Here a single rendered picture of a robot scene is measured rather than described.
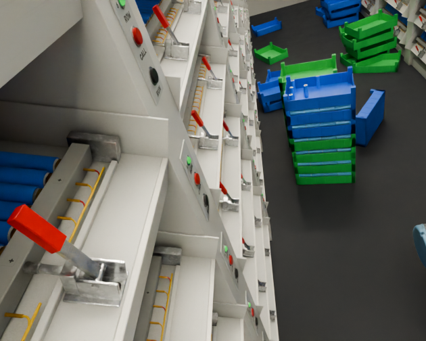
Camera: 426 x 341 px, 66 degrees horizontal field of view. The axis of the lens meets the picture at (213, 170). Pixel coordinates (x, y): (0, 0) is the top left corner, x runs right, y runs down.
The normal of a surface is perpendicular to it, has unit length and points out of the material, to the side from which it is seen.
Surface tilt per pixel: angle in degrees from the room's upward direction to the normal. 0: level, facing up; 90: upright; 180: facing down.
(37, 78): 90
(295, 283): 0
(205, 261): 21
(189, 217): 90
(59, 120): 90
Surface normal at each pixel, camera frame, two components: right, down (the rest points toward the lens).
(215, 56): -0.05, 0.66
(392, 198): -0.27, -0.73
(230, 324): 0.10, -0.75
